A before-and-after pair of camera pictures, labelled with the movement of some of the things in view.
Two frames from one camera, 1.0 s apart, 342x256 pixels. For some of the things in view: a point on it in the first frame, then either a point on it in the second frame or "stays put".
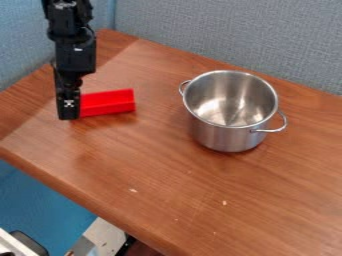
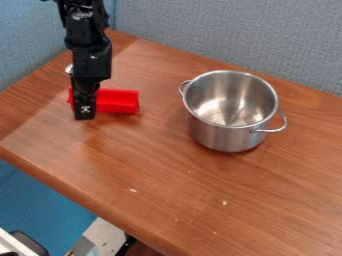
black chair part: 41,250 stays put
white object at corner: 11,245 stays put
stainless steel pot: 230,105 stays put
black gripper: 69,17 to 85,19
